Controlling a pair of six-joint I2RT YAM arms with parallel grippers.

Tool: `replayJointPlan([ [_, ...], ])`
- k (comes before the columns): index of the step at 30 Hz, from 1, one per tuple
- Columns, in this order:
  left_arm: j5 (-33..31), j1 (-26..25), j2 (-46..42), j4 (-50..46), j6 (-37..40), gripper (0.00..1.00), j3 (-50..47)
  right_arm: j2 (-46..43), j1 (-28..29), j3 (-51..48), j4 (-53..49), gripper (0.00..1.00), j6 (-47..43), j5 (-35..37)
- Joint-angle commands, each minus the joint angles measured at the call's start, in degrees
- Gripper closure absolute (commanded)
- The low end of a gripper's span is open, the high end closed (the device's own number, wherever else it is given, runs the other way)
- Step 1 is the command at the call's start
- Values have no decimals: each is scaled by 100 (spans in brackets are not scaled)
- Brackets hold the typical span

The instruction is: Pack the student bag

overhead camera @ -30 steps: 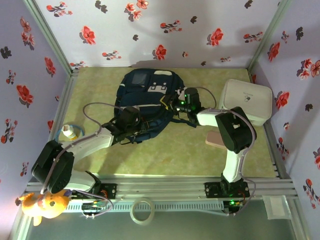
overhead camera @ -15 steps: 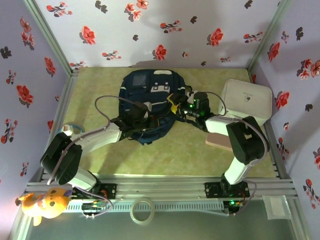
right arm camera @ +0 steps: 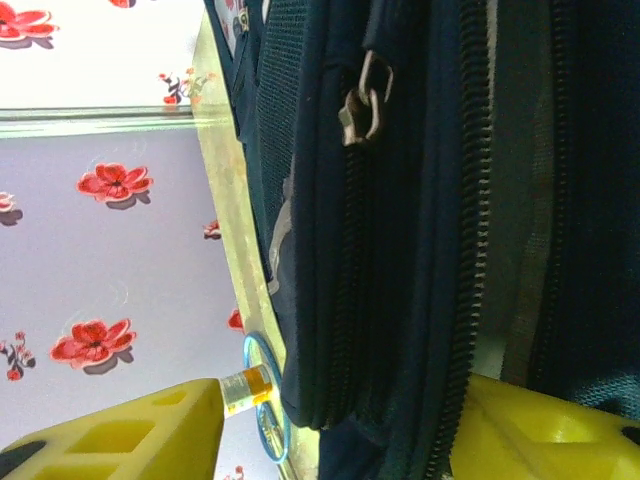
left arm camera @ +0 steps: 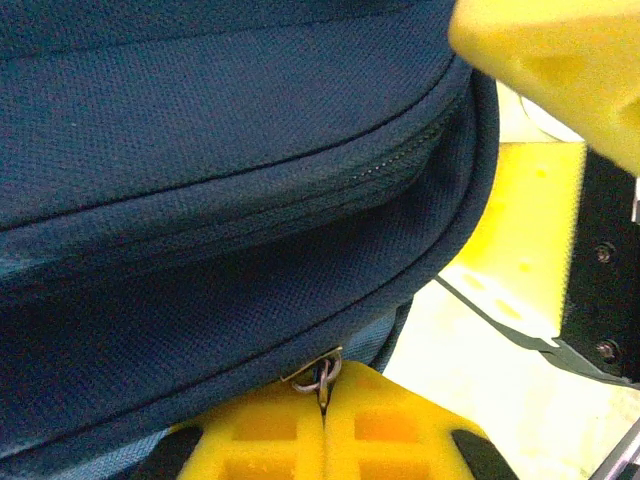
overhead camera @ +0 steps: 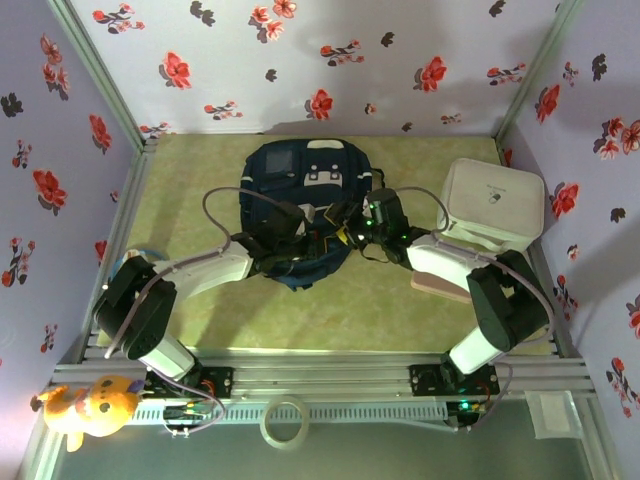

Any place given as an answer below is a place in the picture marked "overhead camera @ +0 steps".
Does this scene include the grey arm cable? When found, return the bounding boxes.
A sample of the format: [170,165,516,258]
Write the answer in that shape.
[397,186,556,434]
[103,186,301,439]

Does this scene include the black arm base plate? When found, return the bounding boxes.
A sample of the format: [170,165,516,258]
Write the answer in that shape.
[197,366,235,400]
[408,363,500,399]

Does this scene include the clear tape roll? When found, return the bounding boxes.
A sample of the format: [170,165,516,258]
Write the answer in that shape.
[262,396,309,449]

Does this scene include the white paper patch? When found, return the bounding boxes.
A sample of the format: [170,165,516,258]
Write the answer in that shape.
[523,391,579,441]

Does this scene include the grey left arm cable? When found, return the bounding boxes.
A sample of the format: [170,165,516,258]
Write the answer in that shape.
[103,186,301,439]

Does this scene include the small white and blue object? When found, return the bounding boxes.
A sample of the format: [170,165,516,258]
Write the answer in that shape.
[117,243,169,264]

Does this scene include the white slotted cable duct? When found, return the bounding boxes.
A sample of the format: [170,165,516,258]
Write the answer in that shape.
[132,402,447,422]

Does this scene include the small green circuit board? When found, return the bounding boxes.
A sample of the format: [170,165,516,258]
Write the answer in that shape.
[447,398,489,419]
[163,403,214,424]

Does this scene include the white zipped storage case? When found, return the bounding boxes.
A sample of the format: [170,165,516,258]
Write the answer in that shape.
[436,157,546,254]

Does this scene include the orange plush toy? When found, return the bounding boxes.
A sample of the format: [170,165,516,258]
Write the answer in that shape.
[29,374,146,454]

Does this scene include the grey right arm cable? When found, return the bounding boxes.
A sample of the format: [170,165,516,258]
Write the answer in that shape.
[397,186,556,434]

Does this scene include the aluminium cage frame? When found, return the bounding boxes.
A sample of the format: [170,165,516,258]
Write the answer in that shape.
[19,0,621,480]

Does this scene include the navy blue backpack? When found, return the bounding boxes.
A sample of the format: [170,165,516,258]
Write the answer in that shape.
[238,138,386,292]

